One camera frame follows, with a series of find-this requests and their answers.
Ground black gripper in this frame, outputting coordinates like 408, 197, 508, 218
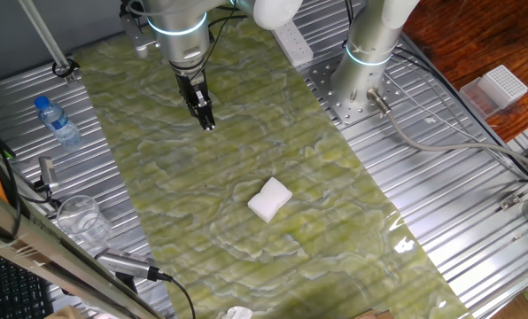
174, 66, 217, 132

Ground white sponge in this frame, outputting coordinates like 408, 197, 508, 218
246, 176, 294, 224

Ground green marble pattern mat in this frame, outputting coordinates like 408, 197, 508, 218
73, 11, 471, 319

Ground white power strip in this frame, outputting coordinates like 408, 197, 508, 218
270, 19, 314, 67

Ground water bottle blue cap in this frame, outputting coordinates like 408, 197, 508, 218
33, 95, 82, 148

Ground clear glass beaker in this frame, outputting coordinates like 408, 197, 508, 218
56, 194, 113, 252

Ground aluminium pole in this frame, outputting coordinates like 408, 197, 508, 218
18, 0, 78, 85

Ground crumpled white tissue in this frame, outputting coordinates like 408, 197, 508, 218
221, 305, 254, 319

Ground tan wooden block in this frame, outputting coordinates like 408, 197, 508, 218
45, 304, 87, 319

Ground black keyboard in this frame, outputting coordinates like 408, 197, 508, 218
0, 252, 55, 319

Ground brown cardboard piece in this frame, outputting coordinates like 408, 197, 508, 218
354, 308, 392, 319

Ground clear plastic box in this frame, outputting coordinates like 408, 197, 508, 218
458, 77, 500, 121

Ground white pipette tip box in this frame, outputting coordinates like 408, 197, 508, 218
479, 65, 528, 111

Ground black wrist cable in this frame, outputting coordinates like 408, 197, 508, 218
188, 0, 250, 83

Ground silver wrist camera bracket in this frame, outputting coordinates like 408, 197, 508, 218
120, 0, 159, 59

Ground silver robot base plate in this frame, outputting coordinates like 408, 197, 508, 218
306, 52, 407, 126

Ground small silver camera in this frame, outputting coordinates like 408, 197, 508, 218
38, 155, 58, 186

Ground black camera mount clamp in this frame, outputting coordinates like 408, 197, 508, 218
32, 179, 62, 196

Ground silver ribbed camera bar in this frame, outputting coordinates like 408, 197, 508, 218
94, 248, 173, 283

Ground thick grey robot cable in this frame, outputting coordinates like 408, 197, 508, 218
366, 87, 528, 177

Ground black camera cable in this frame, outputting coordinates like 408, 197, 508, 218
157, 272, 198, 319

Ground black camera stand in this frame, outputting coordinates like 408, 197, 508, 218
114, 271, 140, 294

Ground aluminium frame beam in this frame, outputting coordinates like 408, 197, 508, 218
0, 183, 166, 319

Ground small metal corner bracket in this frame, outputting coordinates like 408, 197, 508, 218
498, 193, 523, 212

